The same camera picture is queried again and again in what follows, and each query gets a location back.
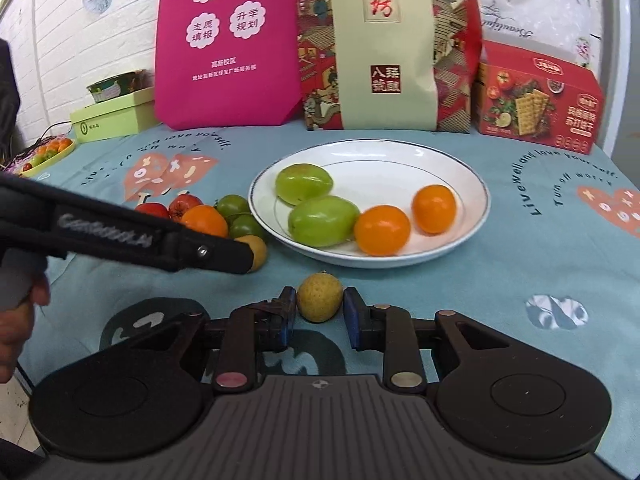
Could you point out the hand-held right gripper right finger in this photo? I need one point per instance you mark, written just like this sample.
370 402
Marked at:
351 321

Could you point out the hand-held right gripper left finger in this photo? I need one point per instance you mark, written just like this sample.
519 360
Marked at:
286 321

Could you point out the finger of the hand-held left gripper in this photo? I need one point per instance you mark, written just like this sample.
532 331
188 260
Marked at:
215 255

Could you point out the yellow longan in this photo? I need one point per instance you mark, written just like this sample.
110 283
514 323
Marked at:
320 298
258 254

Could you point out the white plate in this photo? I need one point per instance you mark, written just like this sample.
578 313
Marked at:
380 175

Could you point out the person's left hand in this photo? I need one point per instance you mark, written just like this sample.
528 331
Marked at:
15 335

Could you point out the orange kumquat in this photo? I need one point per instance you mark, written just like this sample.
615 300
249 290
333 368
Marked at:
434 210
205 220
382 232

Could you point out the small green tomato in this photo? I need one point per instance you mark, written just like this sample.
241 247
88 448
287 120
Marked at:
233 205
248 228

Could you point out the red hawthorn fruit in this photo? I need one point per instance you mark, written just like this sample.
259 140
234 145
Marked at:
183 205
152 210

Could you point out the tray of small fruit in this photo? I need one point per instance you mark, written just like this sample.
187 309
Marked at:
47 155

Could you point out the green jujube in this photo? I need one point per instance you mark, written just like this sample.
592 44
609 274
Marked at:
322 220
302 183

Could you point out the light green box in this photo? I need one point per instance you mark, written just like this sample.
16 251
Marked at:
115 117

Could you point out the dark cloth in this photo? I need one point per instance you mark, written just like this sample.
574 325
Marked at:
7 105

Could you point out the green paper bowl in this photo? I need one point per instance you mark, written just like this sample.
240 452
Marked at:
117 87

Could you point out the blue printed tablecloth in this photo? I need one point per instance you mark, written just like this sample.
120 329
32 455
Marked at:
500 265

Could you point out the pink paper bag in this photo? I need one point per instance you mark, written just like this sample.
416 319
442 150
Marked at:
225 60

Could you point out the beige and red gift bag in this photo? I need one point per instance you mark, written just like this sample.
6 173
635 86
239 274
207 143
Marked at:
385 50

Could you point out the red cracker box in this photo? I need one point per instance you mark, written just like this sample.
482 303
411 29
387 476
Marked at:
535 105

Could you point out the white floral bag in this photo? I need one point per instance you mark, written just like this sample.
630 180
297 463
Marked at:
530 5

